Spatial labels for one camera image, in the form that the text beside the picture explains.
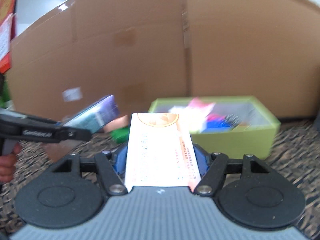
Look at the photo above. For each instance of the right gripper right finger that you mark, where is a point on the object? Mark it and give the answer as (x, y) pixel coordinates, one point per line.
(212, 168)

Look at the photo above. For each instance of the small green box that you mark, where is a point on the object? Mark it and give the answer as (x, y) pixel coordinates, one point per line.
(121, 135)

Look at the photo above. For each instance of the teal purple long box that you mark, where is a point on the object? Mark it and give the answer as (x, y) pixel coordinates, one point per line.
(96, 116)

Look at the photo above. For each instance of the blue plastic container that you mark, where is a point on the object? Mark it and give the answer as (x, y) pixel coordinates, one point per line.
(212, 126)

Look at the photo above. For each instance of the white orange medicine box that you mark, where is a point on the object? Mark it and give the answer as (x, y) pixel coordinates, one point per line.
(160, 152)

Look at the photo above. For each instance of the large brown cardboard box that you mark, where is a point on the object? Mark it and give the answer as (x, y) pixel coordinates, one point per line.
(141, 50)

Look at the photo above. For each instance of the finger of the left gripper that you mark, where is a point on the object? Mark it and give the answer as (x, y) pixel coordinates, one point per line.
(29, 128)

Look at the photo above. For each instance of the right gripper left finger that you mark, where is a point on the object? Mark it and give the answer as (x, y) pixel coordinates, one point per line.
(109, 171)

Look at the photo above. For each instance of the peach small box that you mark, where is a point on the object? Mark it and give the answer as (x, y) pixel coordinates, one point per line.
(117, 123)

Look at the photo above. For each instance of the person left hand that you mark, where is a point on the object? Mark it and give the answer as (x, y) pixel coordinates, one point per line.
(7, 164)

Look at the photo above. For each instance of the red white wall calendar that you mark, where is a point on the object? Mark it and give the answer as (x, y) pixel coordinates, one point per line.
(8, 31)

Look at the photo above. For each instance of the lime green open box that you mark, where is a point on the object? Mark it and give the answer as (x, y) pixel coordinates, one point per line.
(254, 135)

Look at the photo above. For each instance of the white shipping label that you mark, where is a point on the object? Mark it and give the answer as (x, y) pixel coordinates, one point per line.
(72, 94)

